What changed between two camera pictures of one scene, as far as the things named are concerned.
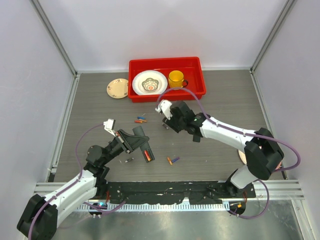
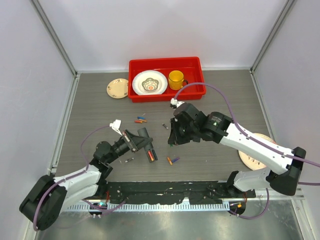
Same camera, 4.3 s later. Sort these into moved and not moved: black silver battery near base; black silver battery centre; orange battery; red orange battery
Moved: red orange battery
Not moved: black silver battery near base; orange battery; black silver battery centre
